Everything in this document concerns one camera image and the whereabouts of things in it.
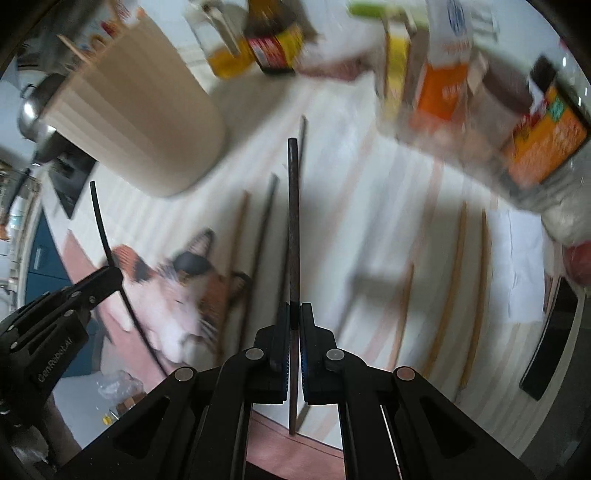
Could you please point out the white plastic bag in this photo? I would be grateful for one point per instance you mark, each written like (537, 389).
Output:
(570, 217)

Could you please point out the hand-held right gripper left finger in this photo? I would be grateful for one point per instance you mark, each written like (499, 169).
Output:
(282, 344)

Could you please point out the beige utensil holder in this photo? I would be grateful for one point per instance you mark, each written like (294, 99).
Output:
(147, 115)

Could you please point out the jar with brown contents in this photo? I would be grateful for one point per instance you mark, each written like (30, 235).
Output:
(501, 101)

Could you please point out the wooden chopstick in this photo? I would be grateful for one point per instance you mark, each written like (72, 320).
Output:
(240, 230)

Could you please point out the yellow packet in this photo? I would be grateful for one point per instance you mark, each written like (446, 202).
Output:
(397, 60)

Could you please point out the orange and white bag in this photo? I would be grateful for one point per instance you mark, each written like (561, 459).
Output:
(438, 92)

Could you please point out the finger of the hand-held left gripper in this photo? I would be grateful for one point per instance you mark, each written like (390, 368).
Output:
(99, 284)

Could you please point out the red round object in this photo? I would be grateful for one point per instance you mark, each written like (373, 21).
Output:
(579, 267)

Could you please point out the clear plastic bag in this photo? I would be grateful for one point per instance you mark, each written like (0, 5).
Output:
(117, 383)

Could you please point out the blue kitchen cabinet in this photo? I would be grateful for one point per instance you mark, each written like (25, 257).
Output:
(46, 263)

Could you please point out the striped cat print mat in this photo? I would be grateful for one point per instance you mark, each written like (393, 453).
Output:
(369, 207)

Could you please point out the orange label jar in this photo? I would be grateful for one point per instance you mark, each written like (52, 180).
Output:
(549, 138)

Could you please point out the black induction cooktop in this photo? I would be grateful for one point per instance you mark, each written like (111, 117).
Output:
(71, 180)

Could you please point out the white paper sheet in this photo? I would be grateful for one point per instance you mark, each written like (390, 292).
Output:
(519, 267)

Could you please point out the dark brown chopstick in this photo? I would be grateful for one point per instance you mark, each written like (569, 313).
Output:
(293, 207)

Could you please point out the steel wok lid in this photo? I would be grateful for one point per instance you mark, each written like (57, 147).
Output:
(37, 110)

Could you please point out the thin black chopstick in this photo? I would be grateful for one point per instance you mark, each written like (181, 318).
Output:
(102, 235)

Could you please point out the pink packet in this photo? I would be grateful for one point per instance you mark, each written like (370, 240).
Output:
(332, 64)

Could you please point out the yellow oil bottle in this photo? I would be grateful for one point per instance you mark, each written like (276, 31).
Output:
(226, 64)

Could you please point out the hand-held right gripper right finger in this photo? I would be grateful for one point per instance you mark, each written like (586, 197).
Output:
(308, 344)

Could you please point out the colourful wall sticker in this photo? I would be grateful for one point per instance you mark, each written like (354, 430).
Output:
(124, 11)

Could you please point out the dark sauce bottle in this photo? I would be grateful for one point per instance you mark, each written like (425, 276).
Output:
(272, 46)

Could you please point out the black flat device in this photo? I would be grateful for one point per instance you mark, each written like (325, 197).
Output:
(551, 341)

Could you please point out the dark slim chopstick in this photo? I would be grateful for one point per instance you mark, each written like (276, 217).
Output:
(268, 207)
(302, 138)

